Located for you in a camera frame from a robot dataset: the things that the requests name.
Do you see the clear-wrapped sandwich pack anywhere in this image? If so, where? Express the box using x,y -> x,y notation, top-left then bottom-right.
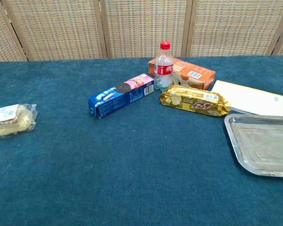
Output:
0,103 -> 38,140

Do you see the blue cookie box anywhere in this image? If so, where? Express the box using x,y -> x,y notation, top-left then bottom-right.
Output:
88,73 -> 155,119

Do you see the clear cola bottle red cap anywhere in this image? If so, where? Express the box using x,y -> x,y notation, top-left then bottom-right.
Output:
154,40 -> 175,90

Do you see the gold foil biscuit pack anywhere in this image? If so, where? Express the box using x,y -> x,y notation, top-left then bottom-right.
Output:
158,84 -> 231,117

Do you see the teal table cloth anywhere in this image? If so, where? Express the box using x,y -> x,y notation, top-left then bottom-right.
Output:
0,55 -> 283,226

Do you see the orange snack box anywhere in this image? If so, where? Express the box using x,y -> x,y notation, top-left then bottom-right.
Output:
148,56 -> 216,90

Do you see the woven folding screen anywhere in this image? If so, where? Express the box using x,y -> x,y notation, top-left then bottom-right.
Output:
0,0 -> 283,62

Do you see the white and yellow box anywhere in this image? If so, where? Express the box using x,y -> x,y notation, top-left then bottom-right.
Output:
210,80 -> 283,117

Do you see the silver metal tray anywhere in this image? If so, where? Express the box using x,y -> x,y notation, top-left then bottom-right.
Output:
224,113 -> 283,178

